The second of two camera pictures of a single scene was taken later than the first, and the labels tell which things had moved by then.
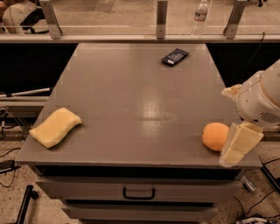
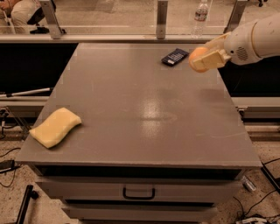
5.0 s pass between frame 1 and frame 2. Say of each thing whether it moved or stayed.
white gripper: moved
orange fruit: moved
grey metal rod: stayed
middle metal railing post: stayed
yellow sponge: stayed
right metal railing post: stayed
